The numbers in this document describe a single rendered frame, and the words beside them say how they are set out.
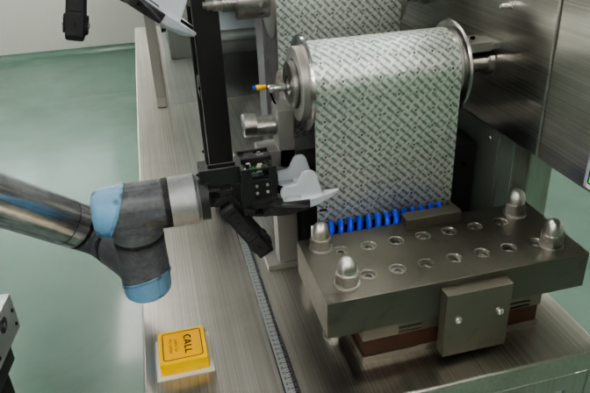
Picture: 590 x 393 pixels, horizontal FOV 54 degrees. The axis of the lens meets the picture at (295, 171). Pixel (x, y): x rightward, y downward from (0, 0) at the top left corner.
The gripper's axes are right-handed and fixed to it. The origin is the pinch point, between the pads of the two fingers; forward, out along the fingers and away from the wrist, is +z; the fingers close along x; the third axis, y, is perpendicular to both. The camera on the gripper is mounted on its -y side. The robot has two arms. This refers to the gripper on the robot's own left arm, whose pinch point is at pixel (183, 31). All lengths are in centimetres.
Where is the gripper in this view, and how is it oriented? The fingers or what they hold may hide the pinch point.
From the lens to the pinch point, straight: 88.8
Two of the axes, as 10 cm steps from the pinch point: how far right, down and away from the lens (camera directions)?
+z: 7.7, 4.6, 4.4
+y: 5.9, -7.8, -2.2
